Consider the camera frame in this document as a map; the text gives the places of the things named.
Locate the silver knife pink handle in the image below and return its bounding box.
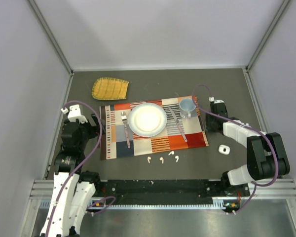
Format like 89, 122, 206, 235
169, 108, 187, 143

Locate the aluminium frame left post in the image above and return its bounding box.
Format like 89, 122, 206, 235
26, 0, 74, 75

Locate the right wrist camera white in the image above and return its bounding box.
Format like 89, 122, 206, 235
209, 97, 224, 104

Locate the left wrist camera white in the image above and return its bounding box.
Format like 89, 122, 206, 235
61, 104, 88, 124

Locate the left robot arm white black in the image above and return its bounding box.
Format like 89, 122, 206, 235
39, 114, 104, 237

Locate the colourful patchwork placemat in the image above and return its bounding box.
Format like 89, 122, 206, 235
100, 96, 209, 160

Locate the light blue mug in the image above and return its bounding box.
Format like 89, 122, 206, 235
179, 98, 197, 119

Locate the aluminium frame front beam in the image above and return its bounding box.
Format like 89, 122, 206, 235
29, 179, 296, 210

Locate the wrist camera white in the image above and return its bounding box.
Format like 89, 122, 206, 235
209, 97, 224, 104
61, 104, 88, 124

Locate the yellow woven cloth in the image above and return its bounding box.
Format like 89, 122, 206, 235
91, 77, 129, 101

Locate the aluminium frame right post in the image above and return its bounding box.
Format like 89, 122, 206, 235
246, 0, 292, 73

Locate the white round plate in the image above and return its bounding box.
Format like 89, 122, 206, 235
127, 103, 167, 137

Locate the aluminium frame post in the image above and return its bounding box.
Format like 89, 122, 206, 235
246, 0, 292, 73
26, 0, 74, 75

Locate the silver fork pink handle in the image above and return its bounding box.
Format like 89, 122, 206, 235
121, 111, 131, 148

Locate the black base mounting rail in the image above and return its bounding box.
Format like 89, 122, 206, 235
94, 179, 250, 205

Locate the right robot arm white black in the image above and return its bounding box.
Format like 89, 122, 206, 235
206, 97, 291, 196

